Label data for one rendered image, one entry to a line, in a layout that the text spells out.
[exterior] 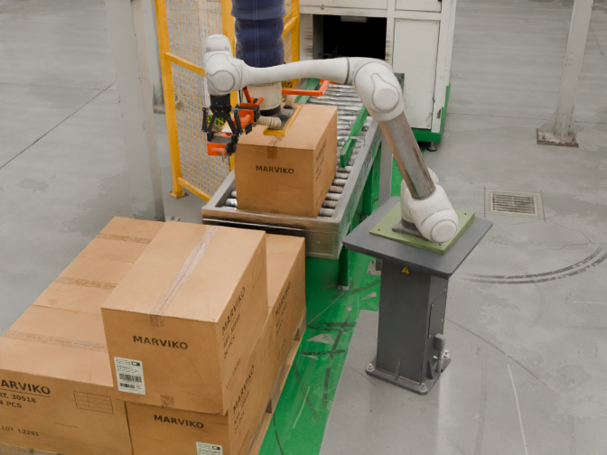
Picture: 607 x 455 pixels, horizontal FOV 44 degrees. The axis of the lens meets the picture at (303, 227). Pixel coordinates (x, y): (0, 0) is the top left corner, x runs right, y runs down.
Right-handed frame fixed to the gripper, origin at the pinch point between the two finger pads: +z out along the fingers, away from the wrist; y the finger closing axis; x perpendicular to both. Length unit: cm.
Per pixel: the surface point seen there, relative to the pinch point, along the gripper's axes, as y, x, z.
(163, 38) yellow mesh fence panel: 100, -185, 14
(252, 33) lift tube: 1, -49, -29
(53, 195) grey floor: 185, -168, 124
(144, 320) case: 6, 70, 33
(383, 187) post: -50, -117, 69
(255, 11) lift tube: 0, -49, -39
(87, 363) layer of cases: 40, 54, 70
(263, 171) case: 4, -69, 43
